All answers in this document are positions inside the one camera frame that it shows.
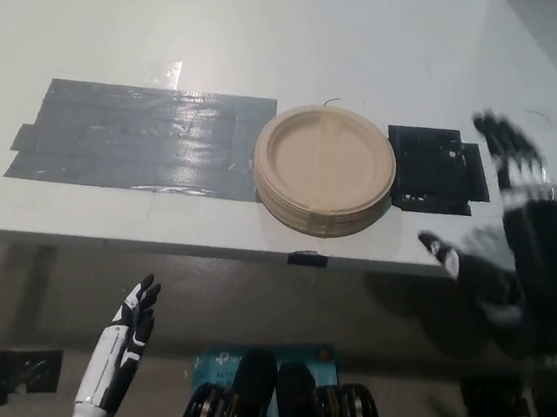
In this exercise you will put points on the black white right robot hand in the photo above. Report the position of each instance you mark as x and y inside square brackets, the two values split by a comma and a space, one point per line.
[527, 277]

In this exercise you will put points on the grey duct tape patch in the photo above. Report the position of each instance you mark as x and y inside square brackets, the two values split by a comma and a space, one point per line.
[140, 137]

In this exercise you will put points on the large black tape patch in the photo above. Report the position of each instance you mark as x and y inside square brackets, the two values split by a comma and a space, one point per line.
[429, 170]

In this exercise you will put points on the clear tape piece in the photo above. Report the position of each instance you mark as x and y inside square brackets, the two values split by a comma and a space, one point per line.
[163, 74]

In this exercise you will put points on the black floor tape patch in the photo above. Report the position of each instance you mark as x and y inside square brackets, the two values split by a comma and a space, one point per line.
[31, 369]

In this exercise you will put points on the small black tape strip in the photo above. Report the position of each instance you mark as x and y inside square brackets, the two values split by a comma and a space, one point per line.
[307, 258]

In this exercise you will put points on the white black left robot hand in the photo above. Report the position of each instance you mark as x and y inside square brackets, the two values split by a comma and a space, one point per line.
[114, 351]

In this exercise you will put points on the stack of beige plates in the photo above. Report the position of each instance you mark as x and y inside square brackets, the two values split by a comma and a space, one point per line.
[323, 168]

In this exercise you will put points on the teal cardboard box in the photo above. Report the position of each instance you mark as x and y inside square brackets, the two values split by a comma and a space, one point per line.
[220, 363]

